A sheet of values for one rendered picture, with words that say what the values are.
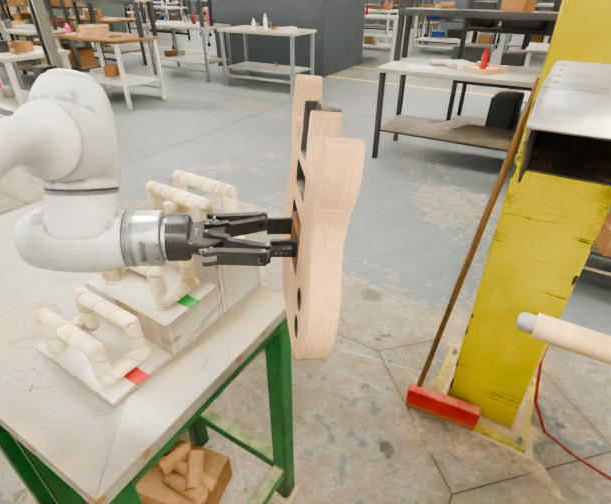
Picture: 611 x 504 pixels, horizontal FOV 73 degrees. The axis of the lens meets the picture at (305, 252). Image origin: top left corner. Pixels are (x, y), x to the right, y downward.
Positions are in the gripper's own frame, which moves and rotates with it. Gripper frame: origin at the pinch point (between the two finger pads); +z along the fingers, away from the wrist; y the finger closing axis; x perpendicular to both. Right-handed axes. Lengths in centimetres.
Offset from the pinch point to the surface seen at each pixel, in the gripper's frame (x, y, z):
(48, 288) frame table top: -35, -35, -59
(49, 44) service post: 11, -133, -81
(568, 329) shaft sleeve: 3.1, 28.1, 29.5
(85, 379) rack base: -33, -2, -40
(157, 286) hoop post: -17.6, -10.8, -25.5
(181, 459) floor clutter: -106, -29, -31
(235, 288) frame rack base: -27.5, -22.3, -10.1
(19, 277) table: -39, -46, -71
